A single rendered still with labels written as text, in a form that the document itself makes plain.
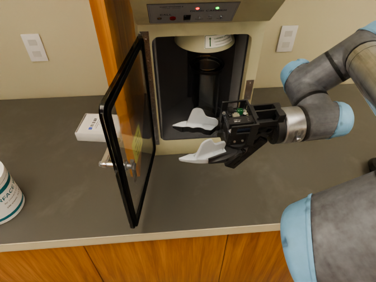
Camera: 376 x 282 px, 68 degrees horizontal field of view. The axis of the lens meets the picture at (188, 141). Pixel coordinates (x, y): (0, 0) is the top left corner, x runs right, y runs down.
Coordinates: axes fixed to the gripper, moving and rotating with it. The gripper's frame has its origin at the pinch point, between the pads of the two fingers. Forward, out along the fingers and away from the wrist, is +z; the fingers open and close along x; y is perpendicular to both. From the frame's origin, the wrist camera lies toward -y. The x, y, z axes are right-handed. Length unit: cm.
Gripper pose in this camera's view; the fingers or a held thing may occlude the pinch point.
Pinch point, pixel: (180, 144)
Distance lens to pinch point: 56.1
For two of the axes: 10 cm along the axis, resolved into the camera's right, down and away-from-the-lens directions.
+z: -9.8, 1.1, -1.4
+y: 0.3, -6.5, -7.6
